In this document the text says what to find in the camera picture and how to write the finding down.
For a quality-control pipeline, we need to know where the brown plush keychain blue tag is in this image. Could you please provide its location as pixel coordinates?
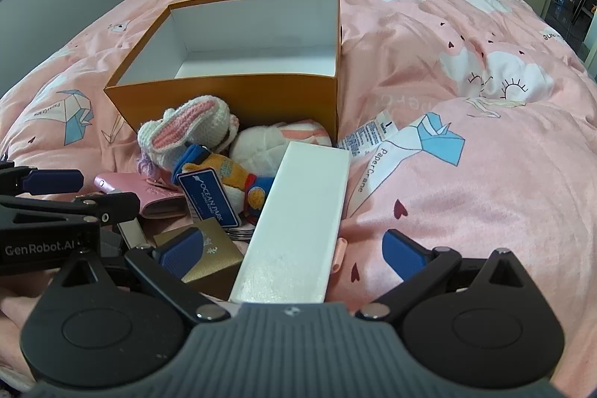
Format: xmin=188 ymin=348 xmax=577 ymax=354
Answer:
xmin=170 ymin=142 xmax=276 ymax=228

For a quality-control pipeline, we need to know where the white round plush toy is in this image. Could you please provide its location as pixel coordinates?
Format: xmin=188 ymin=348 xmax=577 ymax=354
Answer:
xmin=228 ymin=120 xmax=333 ymax=176

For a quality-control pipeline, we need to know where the pink printed blanket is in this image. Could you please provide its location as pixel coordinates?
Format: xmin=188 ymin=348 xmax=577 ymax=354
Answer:
xmin=0 ymin=0 xmax=597 ymax=398

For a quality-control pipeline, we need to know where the pink tube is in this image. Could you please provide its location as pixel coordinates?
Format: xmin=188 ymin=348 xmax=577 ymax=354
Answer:
xmin=332 ymin=238 xmax=348 ymax=276

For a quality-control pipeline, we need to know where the long white box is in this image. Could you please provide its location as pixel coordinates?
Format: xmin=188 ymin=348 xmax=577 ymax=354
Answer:
xmin=228 ymin=141 xmax=351 ymax=304

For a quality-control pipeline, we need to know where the white pink crochet bunny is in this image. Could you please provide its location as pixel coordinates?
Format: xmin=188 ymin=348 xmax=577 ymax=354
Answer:
xmin=135 ymin=96 xmax=241 ymax=173

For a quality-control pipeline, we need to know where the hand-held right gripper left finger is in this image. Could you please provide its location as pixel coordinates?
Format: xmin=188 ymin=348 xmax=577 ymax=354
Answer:
xmin=44 ymin=228 xmax=229 ymax=324

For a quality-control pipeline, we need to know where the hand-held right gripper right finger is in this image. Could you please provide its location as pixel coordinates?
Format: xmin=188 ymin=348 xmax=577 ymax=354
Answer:
xmin=357 ymin=229 xmax=544 ymax=324

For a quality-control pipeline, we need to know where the gold gift box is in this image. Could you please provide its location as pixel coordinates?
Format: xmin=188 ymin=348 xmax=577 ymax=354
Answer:
xmin=153 ymin=218 xmax=244 ymax=301

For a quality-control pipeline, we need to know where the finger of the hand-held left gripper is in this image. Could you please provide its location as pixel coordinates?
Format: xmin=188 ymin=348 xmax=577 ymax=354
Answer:
xmin=0 ymin=162 xmax=85 ymax=197
xmin=0 ymin=191 xmax=141 ymax=232

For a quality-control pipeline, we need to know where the orange cardboard box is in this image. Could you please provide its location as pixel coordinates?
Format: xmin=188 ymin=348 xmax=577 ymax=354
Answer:
xmin=103 ymin=0 xmax=344 ymax=142

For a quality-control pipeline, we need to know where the pink wallet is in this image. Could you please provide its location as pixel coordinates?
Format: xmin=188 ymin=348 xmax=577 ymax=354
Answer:
xmin=93 ymin=173 xmax=187 ymax=220

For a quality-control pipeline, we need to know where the white tube printed label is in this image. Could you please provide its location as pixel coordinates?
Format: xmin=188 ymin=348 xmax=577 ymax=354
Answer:
xmin=337 ymin=109 xmax=400 ymax=157

